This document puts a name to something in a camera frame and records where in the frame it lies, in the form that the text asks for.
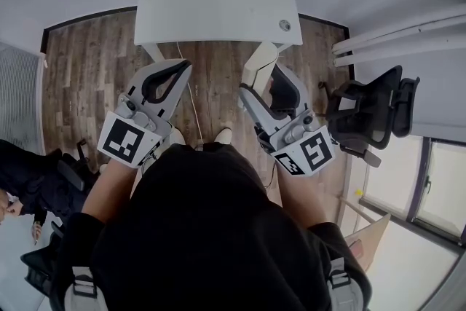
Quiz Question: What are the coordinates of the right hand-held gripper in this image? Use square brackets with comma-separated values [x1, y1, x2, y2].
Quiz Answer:
[238, 64, 336, 178]

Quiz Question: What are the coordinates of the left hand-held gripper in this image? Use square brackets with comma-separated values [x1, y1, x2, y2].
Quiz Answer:
[97, 58, 193, 169]

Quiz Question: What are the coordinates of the cream white object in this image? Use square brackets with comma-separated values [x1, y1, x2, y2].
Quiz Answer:
[242, 42, 280, 92]

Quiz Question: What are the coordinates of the person's right forearm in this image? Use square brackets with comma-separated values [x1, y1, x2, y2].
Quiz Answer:
[278, 170, 328, 230]

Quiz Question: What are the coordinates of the person's left forearm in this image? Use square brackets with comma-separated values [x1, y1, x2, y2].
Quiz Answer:
[80, 160, 138, 225]

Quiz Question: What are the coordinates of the white table leg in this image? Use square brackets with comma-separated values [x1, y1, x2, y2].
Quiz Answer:
[142, 42, 165, 65]

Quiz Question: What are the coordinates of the person's white shoe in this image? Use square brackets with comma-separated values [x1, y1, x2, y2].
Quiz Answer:
[214, 127, 234, 145]
[169, 127, 185, 147]

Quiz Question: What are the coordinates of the black mesh office chair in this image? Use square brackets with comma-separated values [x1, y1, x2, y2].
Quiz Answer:
[20, 140, 100, 299]
[318, 64, 422, 168]

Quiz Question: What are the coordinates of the person's black shirt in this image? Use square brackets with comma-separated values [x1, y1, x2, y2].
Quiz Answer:
[50, 143, 372, 311]

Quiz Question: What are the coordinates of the striped frosted glass partition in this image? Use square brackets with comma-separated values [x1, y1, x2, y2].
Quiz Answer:
[0, 42, 47, 156]

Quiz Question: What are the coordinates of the wooden board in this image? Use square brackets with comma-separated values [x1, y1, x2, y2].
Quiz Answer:
[344, 213, 392, 274]

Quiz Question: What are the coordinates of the dark framed window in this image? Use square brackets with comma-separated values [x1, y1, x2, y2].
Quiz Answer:
[363, 136, 466, 248]

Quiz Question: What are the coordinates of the white floor cable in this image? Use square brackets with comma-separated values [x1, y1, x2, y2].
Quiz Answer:
[177, 42, 205, 149]

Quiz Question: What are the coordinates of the thin black cable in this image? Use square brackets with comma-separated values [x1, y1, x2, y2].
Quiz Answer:
[262, 155, 280, 191]

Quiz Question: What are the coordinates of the white wall pipe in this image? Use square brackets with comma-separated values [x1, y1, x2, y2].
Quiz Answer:
[331, 12, 466, 56]
[333, 36, 466, 67]

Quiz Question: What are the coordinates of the grey shoulder strap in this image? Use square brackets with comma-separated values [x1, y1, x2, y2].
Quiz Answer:
[325, 256, 365, 311]
[68, 265, 100, 311]

